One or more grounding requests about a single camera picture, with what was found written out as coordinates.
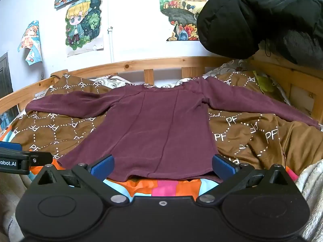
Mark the white floral pillow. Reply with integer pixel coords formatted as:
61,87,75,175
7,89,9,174
35,60,253,99

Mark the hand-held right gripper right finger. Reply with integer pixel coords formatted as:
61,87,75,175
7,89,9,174
197,154,295,204

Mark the small curled wall poster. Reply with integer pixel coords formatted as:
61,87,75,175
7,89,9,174
18,20,43,66

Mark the wooden bed frame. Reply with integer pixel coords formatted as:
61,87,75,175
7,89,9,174
0,55,323,131

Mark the beige cloth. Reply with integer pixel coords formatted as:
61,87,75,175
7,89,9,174
0,170,34,242

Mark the white wall pipe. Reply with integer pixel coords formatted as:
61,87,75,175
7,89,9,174
108,0,115,64

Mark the yellow-green cloth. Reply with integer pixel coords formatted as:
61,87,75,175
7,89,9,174
253,71,276,94

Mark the brown patterned blanket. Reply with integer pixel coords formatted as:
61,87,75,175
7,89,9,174
10,71,323,174

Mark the beige fluffy blanket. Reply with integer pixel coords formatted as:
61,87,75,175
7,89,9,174
294,158,323,242

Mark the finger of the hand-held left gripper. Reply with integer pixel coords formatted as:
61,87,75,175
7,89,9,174
22,151,54,168

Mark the cartoon girl wall poster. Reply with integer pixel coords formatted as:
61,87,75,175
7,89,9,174
65,0,104,57

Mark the landscape painting wall poster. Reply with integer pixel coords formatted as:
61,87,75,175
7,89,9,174
158,0,206,42

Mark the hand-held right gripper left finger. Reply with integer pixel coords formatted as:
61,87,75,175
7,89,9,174
30,154,132,205

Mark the dark door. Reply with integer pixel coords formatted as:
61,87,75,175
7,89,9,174
0,52,14,101

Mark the black puffer jacket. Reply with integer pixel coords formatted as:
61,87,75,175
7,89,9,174
196,0,323,65

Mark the colourful patchwork bed sheet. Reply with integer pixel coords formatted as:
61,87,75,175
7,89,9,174
0,125,298,201

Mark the maroon long-sleeve shirt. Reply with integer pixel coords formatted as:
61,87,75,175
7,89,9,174
25,77,321,183

